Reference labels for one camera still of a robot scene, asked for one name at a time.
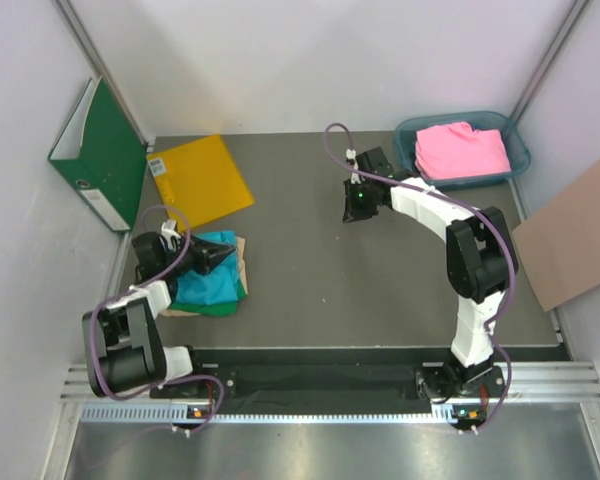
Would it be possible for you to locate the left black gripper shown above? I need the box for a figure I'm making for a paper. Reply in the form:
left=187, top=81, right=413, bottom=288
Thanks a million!
left=163, top=231, right=235, bottom=277

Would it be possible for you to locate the teal t shirt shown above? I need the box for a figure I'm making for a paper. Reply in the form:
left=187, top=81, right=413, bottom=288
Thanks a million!
left=171, top=251, right=240, bottom=315

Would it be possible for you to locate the beige cardboard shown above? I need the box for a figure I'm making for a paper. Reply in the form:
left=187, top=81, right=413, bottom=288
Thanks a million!
left=162, top=231, right=248, bottom=317

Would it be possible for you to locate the green t shirt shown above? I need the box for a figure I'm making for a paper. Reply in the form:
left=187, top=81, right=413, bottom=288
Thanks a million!
left=199, top=236, right=245, bottom=318

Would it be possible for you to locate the yellow folder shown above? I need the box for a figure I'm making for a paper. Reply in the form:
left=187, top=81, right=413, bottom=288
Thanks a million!
left=147, top=135, right=255, bottom=227

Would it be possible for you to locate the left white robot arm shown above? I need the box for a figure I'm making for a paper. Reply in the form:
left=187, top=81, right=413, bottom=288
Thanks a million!
left=82, top=231, right=237, bottom=401

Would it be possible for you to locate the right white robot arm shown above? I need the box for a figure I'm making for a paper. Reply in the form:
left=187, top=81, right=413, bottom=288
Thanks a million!
left=343, top=148, right=517, bottom=403

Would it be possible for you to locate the blue plastic bin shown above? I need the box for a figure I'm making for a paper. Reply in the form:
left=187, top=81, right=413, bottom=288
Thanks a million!
left=393, top=111, right=531, bottom=190

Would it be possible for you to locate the pink t shirt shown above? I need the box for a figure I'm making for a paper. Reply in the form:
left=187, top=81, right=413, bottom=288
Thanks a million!
left=415, top=122, right=511, bottom=180

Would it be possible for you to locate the brown cardboard sheet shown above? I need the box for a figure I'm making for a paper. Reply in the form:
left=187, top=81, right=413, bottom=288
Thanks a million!
left=513, top=160, right=600, bottom=311

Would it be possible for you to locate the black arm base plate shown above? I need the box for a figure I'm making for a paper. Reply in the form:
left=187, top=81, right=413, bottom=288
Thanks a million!
left=195, top=360, right=504, bottom=403

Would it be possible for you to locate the green ring binder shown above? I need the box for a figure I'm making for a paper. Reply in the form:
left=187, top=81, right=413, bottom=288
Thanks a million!
left=48, top=78, right=146, bottom=232

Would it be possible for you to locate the grey slotted cable duct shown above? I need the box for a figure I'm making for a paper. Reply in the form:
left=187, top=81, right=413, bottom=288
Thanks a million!
left=79, top=403, right=461, bottom=425

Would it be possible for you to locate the aluminium frame rail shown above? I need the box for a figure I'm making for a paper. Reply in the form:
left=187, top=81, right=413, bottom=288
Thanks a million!
left=59, top=361, right=600, bottom=402

